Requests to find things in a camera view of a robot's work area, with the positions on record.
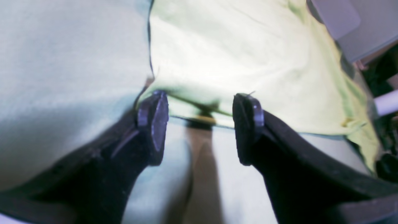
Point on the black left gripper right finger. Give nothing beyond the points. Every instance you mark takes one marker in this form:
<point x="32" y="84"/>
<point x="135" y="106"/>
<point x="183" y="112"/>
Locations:
<point x="305" y="185"/>

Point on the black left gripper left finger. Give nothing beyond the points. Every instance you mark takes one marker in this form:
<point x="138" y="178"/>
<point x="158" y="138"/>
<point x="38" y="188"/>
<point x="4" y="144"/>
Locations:
<point x="92" y="185"/>

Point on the light green T-shirt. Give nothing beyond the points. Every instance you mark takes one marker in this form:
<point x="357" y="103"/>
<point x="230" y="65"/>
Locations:
<point x="203" y="52"/>

